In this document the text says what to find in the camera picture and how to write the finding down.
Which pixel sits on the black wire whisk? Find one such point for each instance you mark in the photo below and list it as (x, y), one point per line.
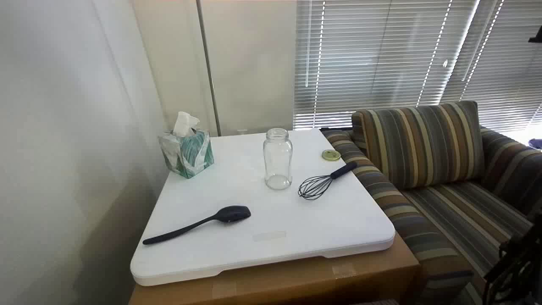
(313, 186)

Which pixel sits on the clear glass bottle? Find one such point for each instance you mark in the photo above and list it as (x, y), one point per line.
(278, 153)

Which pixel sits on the white foam board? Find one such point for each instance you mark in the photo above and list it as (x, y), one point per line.
(281, 225)

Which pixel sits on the dark blue spatula spoon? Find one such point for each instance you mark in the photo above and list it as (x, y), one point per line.
(225, 215)

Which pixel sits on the green patterned tissue box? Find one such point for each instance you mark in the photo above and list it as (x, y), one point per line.
(186, 149)

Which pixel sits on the white window blinds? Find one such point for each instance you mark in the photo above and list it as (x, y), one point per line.
(408, 53)

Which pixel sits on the striped sofa cushion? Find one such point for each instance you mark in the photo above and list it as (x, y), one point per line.
(422, 146)

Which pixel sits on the brown wooden table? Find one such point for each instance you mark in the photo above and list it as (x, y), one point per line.
(361, 278)

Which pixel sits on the striped sofa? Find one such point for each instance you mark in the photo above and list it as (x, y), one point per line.
(456, 229)

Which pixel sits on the black tripod stand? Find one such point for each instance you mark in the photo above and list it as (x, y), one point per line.
(515, 278)

